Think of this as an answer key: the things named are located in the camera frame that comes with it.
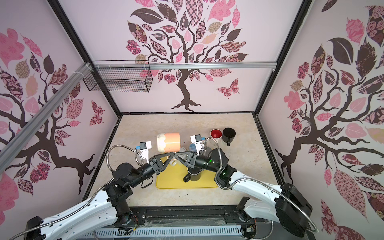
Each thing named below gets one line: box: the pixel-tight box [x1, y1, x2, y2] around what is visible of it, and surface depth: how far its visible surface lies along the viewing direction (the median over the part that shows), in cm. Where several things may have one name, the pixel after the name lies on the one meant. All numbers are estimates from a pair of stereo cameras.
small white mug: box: [210, 128, 223, 144], surface depth 102 cm
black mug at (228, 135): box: [222, 127, 236, 147], surface depth 99 cm
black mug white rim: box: [183, 167, 201, 183], surface depth 81 cm
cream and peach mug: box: [157, 132, 181, 153], surface depth 61 cm
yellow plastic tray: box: [156, 158, 218, 189], surface depth 84 cm
